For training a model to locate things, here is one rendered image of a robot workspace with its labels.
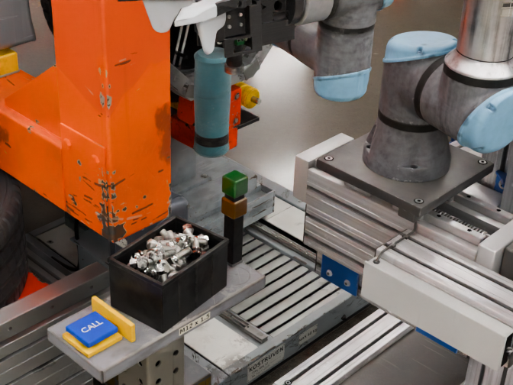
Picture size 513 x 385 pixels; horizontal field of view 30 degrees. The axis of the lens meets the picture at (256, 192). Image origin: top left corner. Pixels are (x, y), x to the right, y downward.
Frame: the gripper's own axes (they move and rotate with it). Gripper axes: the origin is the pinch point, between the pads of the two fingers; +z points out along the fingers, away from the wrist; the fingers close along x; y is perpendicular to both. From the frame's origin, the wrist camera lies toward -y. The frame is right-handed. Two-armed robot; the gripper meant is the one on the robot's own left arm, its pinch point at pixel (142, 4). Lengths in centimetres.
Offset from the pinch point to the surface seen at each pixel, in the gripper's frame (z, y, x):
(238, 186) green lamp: -41, 52, 51
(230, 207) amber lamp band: -40, 57, 53
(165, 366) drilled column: -20, 85, 47
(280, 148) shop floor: -125, 102, 166
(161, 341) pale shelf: -17, 75, 41
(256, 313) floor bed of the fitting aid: -64, 107, 85
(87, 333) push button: -4, 70, 45
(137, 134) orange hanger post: -25, 41, 62
